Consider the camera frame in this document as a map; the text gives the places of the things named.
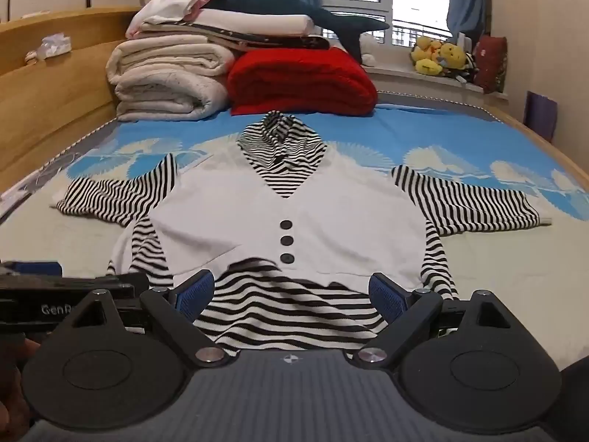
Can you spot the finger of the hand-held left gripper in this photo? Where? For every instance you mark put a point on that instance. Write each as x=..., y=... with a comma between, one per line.
x=32, y=268

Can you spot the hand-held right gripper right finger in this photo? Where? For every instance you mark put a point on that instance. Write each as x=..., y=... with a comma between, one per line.
x=385, y=298

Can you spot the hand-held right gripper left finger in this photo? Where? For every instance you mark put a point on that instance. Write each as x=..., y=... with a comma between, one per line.
x=199, y=293

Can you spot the striped white sweater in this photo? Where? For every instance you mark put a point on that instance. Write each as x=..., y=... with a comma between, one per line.
x=322, y=207

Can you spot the person's left hand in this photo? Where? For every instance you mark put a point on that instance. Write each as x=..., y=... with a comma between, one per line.
x=11, y=405

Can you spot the blue white printed bed sheet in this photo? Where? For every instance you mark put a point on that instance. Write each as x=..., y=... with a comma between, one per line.
x=506, y=262

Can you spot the wooden headboard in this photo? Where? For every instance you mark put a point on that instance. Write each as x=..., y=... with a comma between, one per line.
x=55, y=92

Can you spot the cream folded blanket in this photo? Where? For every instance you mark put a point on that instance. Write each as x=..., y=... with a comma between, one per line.
x=161, y=83

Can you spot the window sill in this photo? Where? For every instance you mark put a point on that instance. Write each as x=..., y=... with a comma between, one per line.
x=414, y=80

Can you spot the tissue pack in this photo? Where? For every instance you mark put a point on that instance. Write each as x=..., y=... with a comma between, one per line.
x=54, y=46

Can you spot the red pillow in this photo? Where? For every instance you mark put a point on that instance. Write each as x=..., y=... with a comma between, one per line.
x=299, y=83

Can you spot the purple box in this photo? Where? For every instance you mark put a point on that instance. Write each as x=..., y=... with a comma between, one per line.
x=540, y=117

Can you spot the yellow plush toy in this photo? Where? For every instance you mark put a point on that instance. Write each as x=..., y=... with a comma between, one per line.
x=453, y=57
x=425, y=57

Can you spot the white plush toy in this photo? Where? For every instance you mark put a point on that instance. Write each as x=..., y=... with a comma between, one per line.
x=368, y=50

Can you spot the brown red bag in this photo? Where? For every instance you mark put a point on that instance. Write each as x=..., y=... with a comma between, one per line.
x=490, y=62

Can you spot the dark patterned folded cloth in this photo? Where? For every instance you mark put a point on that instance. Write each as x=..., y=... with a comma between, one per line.
x=276, y=42

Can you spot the white folded quilt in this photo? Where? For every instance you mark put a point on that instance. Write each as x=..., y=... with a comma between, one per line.
x=257, y=20

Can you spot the pink white cloth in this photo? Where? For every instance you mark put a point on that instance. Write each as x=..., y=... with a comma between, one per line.
x=170, y=4

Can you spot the dark teal shark plush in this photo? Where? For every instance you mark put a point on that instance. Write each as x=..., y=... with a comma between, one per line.
x=276, y=4

